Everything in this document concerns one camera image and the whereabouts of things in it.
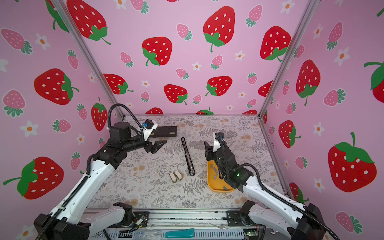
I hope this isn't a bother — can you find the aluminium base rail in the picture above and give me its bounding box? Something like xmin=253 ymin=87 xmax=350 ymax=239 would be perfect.
xmin=80 ymin=208 xmax=301 ymax=240

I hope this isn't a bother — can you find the yellow plastic tray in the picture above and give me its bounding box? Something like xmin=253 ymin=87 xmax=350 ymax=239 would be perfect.
xmin=207 ymin=161 xmax=234 ymax=193

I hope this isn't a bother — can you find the black tool case yellow label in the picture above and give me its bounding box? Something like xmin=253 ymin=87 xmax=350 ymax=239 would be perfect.
xmin=150 ymin=126 xmax=178 ymax=138

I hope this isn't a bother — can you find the beige eraser left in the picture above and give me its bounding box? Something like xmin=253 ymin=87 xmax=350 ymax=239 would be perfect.
xmin=169 ymin=173 xmax=177 ymax=183

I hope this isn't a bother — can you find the teal handled tool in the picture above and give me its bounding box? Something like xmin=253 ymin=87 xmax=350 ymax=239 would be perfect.
xmin=165 ymin=229 xmax=195 ymax=239

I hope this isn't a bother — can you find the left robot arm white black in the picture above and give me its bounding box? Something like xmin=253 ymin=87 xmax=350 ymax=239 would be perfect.
xmin=34 ymin=104 xmax=167 ymax=240

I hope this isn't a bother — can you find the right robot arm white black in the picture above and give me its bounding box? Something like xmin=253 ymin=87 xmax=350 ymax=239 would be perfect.
xmin=204 ymin=141 xmax=339 ymax=240

